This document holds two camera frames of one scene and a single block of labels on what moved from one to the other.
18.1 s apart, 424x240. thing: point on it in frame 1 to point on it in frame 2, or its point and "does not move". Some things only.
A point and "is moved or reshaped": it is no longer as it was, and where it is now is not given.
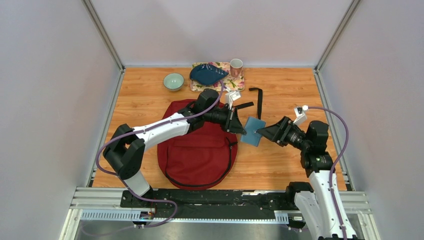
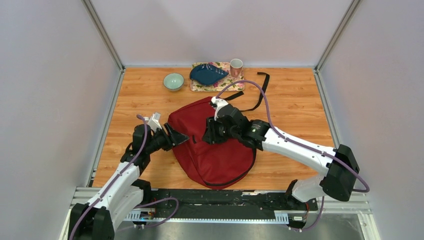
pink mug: (236, 67) does not move
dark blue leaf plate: (206, 74) does not move
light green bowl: (173, 82) does not move
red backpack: (200, 158) is moved or reshaped
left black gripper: (233, 124) to (175, 138)
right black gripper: (274, 131) to (210, 136)
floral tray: (234, 83) does not move
